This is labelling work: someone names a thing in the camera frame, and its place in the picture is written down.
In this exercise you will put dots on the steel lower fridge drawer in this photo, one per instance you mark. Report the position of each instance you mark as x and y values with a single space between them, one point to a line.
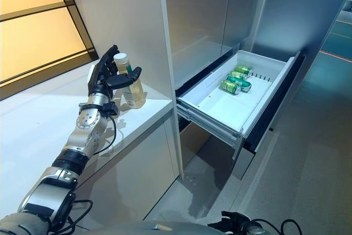
243 160

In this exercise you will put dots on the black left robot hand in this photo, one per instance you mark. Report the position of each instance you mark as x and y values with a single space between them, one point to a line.
100 78

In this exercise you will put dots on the dark steel fridge drawer front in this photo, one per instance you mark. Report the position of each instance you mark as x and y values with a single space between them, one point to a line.
272 108

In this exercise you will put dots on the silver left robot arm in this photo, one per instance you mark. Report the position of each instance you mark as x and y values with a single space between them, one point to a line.
82 136

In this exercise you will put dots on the teal green drink can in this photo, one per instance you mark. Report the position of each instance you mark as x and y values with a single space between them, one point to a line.
243 84

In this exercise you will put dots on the narrow stainless fridge door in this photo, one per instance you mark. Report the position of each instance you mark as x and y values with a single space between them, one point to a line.
244 4

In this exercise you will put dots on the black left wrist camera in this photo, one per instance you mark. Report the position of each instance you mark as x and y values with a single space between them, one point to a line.
110 108

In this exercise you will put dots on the black framed orange window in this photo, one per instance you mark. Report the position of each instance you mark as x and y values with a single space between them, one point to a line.
33 26

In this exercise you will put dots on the white fridge drawer bin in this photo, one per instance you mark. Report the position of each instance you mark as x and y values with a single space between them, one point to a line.
220 108

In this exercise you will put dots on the yellow drink bottle white cap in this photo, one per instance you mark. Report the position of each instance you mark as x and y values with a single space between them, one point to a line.
136 92

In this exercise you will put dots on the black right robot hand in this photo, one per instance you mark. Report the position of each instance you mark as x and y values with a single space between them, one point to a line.
228 222

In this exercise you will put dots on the white counter cabinet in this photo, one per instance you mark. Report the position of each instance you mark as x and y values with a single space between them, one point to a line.
143 141

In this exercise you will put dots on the tall white cabinet panel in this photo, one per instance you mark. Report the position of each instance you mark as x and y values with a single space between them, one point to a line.
123 6

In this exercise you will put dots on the grey drawer slide rails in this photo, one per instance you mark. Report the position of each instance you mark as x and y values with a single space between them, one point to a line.
209 127

